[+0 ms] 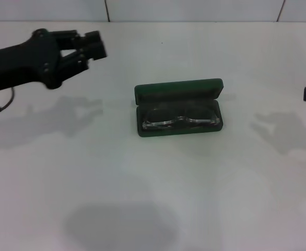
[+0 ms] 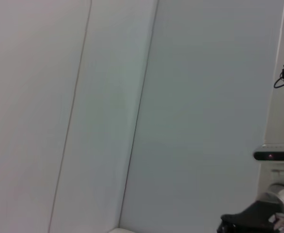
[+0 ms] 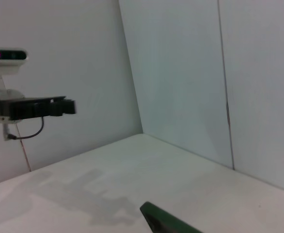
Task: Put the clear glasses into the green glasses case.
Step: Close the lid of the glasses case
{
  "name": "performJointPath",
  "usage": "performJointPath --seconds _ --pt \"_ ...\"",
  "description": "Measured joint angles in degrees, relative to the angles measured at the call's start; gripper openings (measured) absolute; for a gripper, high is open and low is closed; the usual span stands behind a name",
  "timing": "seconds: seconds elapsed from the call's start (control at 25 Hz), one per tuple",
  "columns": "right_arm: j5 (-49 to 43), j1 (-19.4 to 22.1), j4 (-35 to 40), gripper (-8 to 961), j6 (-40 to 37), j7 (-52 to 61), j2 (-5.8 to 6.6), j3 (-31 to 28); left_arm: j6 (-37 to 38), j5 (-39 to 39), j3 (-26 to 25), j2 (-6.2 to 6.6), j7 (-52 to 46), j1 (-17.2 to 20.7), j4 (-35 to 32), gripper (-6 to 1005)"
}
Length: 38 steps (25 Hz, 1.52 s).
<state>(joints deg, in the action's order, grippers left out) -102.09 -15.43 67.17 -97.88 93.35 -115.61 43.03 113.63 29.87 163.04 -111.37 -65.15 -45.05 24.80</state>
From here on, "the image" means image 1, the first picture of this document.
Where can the green glasses case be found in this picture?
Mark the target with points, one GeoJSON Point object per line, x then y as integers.
{"type": "Point", "coordinates": [179, 90]}

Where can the clear transparent glasses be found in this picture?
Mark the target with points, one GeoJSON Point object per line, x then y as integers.
{"type": "Point", "coordinates": [179, 121]}

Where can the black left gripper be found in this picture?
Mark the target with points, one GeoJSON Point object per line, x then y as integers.
{"type": "Point", "coordinates": [22, 62]}

